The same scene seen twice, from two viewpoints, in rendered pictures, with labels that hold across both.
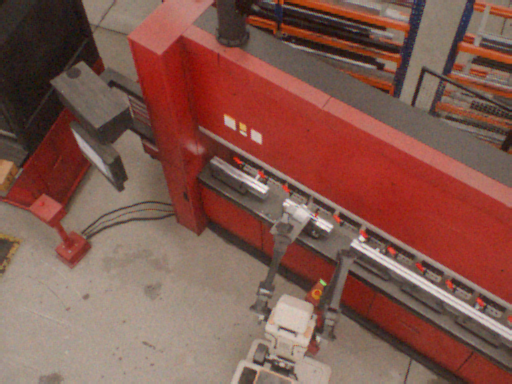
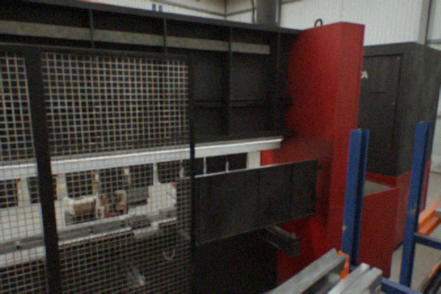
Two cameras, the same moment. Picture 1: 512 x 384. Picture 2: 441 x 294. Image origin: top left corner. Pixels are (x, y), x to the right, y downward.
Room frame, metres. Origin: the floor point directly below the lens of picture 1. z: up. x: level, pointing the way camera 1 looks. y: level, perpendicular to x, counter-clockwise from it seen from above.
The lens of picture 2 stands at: (3.32, -2.47, 1.85)
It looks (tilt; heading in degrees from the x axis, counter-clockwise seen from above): 11 degrees down; 111
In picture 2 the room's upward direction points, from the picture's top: straight up
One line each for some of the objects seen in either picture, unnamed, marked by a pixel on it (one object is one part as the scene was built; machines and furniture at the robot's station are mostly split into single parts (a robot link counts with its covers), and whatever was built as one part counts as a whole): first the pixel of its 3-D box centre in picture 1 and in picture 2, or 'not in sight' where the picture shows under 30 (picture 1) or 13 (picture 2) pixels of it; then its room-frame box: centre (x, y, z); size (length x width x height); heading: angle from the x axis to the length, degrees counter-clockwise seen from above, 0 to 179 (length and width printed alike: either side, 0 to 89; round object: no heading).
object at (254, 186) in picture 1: (239, 177); not in sight; (2.55, 0.08, 0.92); 0.50 x 0.06 x 0.10; 52
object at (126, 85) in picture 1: (119, 94); not in sight; (2.80, 0.84, 1.66); 0.40 x 0.24 x 0.07; 52
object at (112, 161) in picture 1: (101, 154); not in sight; (2.49, 1.00, 1.42); 0.45 x 0.12 x 0.36; 40
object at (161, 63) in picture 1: (205, 118); (300, 170); (2.95, 0.31, 1.15); 0.85 x 0.25 x 2.30; 142
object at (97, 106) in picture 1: (104, 133); not in sight; (2.58, 0.97, 1.53); 0.51 x 0.25 x 0.85; 40
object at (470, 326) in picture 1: (478, 331); not in sight; (1.31, -1.43, 0.89); 0.30 x 0.05 x 0.03; 52
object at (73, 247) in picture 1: (60, 230); not in sight; (2.45, 1.55, 0.41); 0.25 x 0.20 x 0.83; 142
